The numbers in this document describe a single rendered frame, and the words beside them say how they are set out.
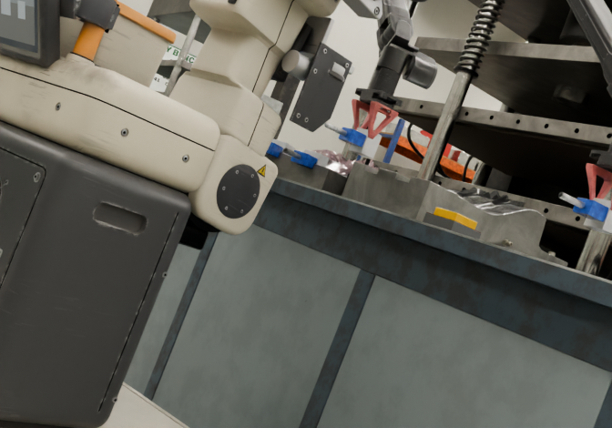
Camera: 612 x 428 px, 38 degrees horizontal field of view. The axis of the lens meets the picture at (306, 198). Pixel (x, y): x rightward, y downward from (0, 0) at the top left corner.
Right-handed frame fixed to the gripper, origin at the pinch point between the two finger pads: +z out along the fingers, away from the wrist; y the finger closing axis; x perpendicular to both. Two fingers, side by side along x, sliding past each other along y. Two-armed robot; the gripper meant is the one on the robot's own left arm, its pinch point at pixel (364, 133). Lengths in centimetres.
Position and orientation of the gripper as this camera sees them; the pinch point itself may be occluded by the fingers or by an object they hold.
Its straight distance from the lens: 198.0
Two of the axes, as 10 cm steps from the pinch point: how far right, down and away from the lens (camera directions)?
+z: -3.6, 9.3, -0.3
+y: -5.0, -1.7, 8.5
